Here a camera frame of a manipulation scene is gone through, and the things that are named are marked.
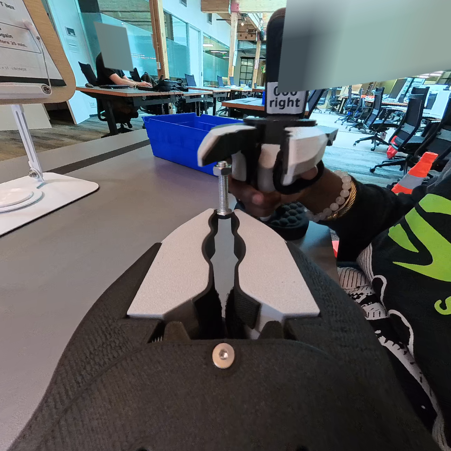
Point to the blue plastic box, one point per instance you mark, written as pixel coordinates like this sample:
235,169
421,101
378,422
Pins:
183,141

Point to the long thin silver bolt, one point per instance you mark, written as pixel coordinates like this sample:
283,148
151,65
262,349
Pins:
223,194

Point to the orange traffic cone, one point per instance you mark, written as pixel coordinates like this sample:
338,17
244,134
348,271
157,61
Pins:
416,176
335,248

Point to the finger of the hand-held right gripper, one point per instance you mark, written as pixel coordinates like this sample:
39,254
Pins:
306,155
218,148

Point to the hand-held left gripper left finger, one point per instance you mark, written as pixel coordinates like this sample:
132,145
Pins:
173,275

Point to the silver hex nut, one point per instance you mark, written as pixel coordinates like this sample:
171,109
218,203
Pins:
222,168

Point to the person's right hand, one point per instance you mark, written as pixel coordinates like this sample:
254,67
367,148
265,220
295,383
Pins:
282,206

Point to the sign on white stand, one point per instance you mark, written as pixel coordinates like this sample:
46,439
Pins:
42,204

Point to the black mesh cushion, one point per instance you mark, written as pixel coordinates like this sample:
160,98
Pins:
292,224

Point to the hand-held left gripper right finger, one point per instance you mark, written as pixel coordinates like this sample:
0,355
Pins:
278,275

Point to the wooden office desk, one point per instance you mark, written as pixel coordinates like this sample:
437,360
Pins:
141,91
243,104

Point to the person's black printed shirt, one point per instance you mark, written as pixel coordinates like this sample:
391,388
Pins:
416,317

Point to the black office chair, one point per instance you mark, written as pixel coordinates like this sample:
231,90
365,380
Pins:
409,120
433,141

